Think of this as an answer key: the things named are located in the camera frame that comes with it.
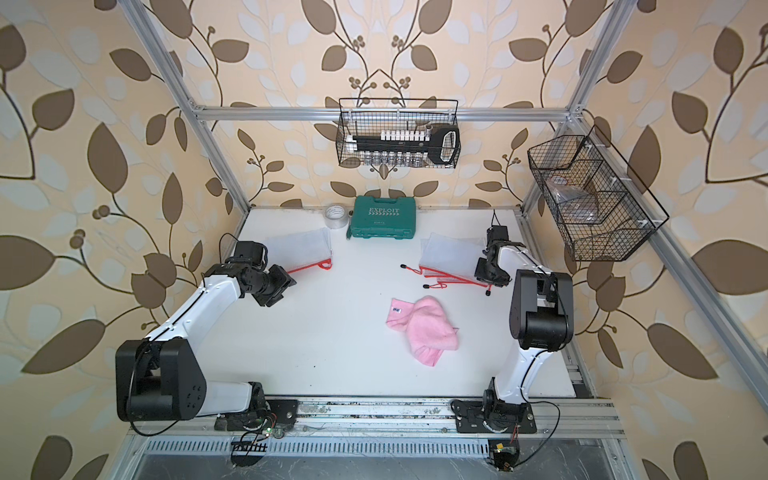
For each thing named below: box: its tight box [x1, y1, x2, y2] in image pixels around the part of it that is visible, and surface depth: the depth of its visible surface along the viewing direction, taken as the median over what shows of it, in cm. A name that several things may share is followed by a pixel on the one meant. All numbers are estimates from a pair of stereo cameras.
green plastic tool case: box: [347, 196, 416, 240], surface depth 114 cm
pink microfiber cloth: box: [386, 296, 459, 367], surface depth 86 cm
